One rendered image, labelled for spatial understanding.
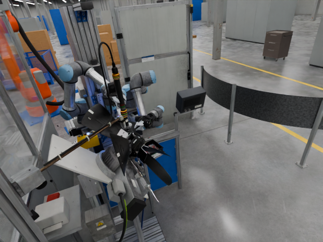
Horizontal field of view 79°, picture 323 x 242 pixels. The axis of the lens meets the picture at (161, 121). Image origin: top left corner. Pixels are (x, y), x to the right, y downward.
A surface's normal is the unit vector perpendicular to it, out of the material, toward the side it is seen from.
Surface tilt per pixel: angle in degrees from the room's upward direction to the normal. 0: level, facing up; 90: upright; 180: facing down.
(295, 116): 90
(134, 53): 89
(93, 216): 0
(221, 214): 0
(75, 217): 0
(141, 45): 90
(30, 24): 90
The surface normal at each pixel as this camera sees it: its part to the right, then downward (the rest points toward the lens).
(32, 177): 0.84, 0.21
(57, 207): -0.09, -0.86
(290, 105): -0.51, 0.48
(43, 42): 0.34, 0.45
